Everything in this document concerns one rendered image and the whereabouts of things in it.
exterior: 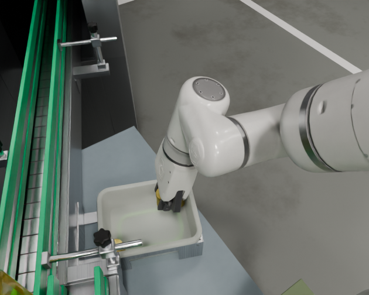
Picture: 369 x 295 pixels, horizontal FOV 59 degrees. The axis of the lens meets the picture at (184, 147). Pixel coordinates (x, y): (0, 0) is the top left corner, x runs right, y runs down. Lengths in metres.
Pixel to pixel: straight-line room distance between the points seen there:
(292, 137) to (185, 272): 0.55
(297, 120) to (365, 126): 0.06
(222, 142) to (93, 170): 0.61
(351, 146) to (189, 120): 0.23
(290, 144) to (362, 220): 1.60
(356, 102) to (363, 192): 1.74
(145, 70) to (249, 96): 0.77
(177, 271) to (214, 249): 0.10
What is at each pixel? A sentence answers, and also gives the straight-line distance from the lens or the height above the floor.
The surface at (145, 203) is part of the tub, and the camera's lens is 0.86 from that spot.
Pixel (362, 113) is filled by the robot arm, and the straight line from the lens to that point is 0.27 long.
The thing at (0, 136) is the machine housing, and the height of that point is 0.81.
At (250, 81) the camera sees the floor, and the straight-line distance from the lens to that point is 2.40.
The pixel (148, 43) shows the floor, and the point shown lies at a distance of 2.74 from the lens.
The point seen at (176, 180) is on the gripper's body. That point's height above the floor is 1.05.
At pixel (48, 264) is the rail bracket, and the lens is 0.63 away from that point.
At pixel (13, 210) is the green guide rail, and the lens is 0.75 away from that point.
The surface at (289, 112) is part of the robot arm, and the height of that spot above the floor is 1.30.
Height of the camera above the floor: 1.51
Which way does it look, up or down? 51 degrees down
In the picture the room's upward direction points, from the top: straight up
